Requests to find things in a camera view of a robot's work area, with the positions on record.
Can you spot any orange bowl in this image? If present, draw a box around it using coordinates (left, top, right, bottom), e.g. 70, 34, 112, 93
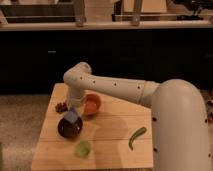
82, 94, 101, 116

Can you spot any dark grape bunch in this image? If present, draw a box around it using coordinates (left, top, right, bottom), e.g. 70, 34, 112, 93
55, 102, 68, 114

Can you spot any blue sponge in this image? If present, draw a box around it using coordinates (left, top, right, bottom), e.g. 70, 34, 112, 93
64, 108, 80, 124

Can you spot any dark counter cabinet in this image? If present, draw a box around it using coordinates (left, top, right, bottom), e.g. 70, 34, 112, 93
0, 23, 213, 94

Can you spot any green cup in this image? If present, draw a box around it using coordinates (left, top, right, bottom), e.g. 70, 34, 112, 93
75, 141, 91, 157

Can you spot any metal post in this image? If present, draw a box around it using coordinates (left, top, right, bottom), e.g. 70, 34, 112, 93
73, 0, 86, 27
131, 0, 143, 26

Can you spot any green chili pepper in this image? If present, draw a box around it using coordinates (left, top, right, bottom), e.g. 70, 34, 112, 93
128, 127, 147, 150

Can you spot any wooden table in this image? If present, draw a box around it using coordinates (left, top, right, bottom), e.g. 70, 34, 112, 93
31, 83, 153, 171

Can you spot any purple bowl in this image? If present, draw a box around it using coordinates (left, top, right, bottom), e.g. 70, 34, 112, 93
57, 116, 83, 139

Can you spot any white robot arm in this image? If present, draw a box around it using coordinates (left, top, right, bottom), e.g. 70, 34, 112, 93
63, 62, 213, 171

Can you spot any metal post right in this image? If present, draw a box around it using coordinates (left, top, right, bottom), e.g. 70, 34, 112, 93
131, 0, 143, 26

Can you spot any metal post left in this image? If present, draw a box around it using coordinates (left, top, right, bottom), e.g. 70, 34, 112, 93
73, 0, 86, 27

